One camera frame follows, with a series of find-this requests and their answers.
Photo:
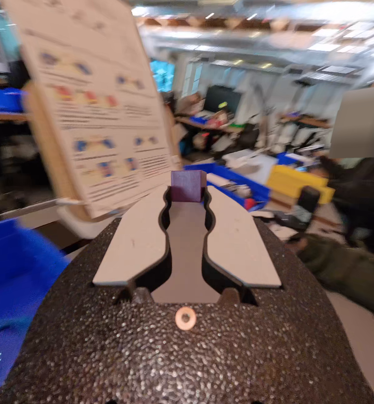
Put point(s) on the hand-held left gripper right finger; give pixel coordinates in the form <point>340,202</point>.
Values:
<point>240,252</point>

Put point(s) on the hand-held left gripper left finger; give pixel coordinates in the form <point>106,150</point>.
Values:
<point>133,249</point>

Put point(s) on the purple cube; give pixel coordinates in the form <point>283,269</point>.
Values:
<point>187,187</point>

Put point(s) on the person's right forearm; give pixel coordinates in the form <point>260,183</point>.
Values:
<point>341,268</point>

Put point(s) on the yellow bin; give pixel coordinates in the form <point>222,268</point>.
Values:
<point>294,183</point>

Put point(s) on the small blue parts bin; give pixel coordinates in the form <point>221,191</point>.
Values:
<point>259,192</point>

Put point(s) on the large blue bin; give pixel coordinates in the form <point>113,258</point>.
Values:
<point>16,268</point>

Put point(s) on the black monitor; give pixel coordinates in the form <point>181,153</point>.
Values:
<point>221,99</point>

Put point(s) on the printed instruction sheet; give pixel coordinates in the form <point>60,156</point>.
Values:
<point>95,94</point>

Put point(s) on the blue shelf bin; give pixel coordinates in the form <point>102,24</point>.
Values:
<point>3,99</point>

